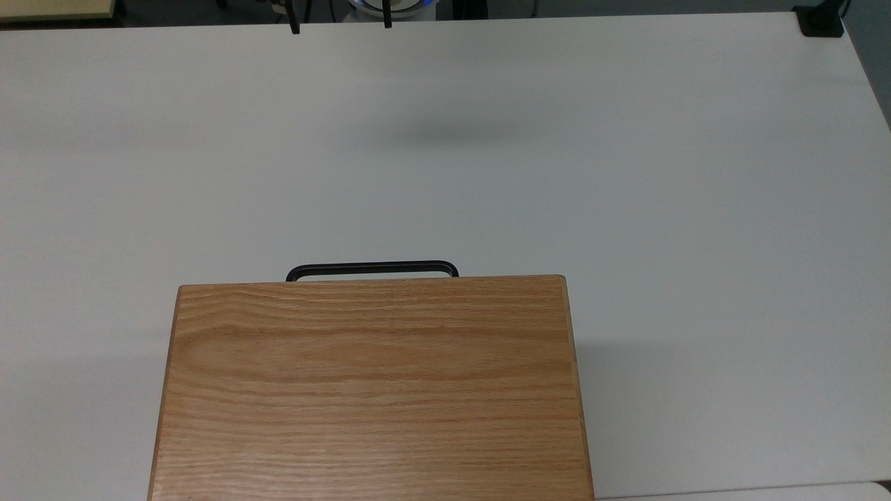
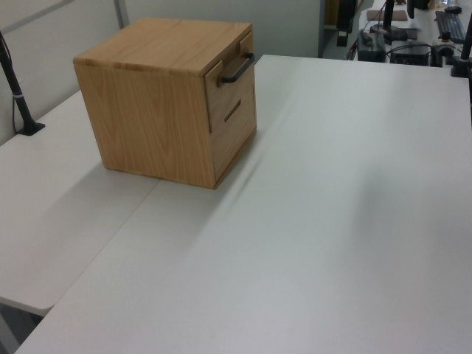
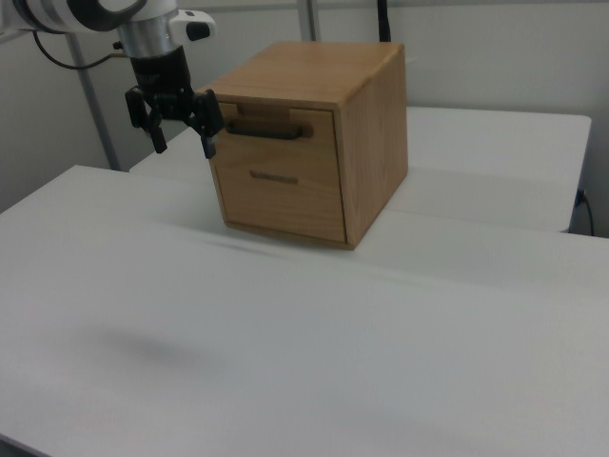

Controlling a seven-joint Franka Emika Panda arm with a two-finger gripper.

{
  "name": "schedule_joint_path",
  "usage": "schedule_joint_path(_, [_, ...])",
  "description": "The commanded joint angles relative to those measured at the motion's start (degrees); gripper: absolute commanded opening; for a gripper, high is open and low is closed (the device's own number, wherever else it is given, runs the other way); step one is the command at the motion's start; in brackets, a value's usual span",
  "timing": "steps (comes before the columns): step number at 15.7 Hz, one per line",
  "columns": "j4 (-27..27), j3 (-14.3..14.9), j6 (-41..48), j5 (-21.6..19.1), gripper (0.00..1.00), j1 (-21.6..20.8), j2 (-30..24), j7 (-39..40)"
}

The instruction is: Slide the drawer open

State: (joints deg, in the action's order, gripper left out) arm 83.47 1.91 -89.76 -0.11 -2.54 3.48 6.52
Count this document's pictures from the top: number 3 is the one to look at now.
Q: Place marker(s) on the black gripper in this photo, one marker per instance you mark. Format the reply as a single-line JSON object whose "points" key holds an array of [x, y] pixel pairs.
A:
{"points": [[162, 76]]}

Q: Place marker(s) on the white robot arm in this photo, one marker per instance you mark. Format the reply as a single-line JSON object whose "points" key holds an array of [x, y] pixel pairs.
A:
{"points": [[57, 12]]}

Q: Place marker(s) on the wooden drawer with slot grip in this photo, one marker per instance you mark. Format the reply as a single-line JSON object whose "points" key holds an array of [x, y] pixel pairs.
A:
{"points": [[285, 209]]}

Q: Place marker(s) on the oak wooden drawer cabinet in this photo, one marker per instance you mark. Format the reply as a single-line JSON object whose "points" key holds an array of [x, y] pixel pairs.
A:
{"points": [[376, 143]]}

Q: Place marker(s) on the grey partition frame post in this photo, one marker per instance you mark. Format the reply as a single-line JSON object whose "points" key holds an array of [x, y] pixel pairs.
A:
{"points": [[307, 19], [95, 109]]}

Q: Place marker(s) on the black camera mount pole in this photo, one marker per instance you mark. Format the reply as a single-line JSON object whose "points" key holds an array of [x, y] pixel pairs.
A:
{"points": [[384, 19]]}

